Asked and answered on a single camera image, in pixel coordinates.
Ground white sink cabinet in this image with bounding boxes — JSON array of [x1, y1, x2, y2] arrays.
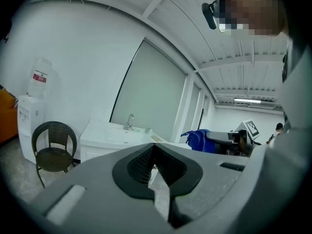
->
[[79, 119, 193, 167]]

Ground clear water bottle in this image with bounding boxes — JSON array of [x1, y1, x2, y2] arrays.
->
[[26, 56, 53, 99]]

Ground grey window blind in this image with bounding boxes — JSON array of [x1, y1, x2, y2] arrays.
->
[[109, 38, 188, 145]]

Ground white cabinet door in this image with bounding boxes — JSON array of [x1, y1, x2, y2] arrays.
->
[[84, 145, 122, 164]]

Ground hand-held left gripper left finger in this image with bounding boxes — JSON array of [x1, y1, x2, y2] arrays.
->
[[30, 142, 169, 233]]

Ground orange sofa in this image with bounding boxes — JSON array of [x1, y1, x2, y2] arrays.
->
[[0, 84, 20, 145]]

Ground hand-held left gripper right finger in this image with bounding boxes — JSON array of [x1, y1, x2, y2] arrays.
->
[[154, 142, 251, 230]]

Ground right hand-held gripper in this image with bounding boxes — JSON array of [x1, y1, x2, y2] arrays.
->
[[206, 118, 262, 157]]

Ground blue cloth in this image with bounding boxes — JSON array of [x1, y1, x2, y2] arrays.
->
[[180, 129, 216, 154]]

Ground white ceiling tube light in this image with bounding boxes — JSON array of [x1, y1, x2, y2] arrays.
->
[[233, 97, 263, 102]]

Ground person's head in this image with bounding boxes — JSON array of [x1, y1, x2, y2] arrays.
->
[[217, 0, 290, 37]]

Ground dark wicker chair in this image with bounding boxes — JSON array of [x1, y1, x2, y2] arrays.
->
[[31, 120, 78, 189]]

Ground black head-mounted camera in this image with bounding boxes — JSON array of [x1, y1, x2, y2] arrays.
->
[[201, 0, 221, 31]]

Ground chrome faucet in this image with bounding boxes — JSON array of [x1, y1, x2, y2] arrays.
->
[[123, 113, 135, 131]]

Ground white water dispenser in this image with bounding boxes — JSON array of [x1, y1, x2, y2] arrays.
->
[[16, 95, 46, 165]]

